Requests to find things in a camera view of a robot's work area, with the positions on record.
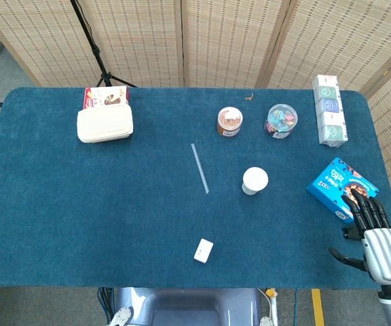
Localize small white rectangular box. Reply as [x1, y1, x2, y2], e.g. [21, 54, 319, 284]
[193, 238, 215, 264]

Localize red white snack box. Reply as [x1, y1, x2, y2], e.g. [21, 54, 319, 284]
[83, 86, 130, 110]

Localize blue table cloth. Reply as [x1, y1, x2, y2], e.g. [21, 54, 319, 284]
[0, 86, 391, 289]

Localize blue-grey robot torso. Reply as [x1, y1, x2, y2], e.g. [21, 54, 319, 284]
[109, 287, 278, 326]

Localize cream lidded lunch box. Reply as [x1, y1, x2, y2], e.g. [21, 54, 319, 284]
[76, 103, 134, 145]

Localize white paper cup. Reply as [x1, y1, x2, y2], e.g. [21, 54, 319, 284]
[241, 166, 270, 196]

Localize black tripod stand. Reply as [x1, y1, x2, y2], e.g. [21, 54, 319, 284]
[69, 0, 138, 88]

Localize brown jar with clear lid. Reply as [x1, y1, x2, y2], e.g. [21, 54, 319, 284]
[216, 106, 244, 137]

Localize clear jar of colourful clips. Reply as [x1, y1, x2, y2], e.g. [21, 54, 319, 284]
[263, 104, 299, 139]

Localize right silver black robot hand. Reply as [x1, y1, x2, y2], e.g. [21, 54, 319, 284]
[329, 187, 391, 286]

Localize blue cookie box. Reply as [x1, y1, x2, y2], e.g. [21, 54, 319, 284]
[305, 156, 380, 224]

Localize transparent plastic straw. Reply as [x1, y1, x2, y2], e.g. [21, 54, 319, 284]
[191, 143, 210, 195]

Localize pastel tissue pack row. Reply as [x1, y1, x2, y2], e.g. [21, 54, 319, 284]
[313, 74, 349, 148]

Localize black cables under table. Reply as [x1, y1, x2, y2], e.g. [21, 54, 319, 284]
[96, 287, 115, 325]

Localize white power strip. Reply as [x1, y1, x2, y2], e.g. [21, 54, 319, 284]
[258, 287, 280, 326]

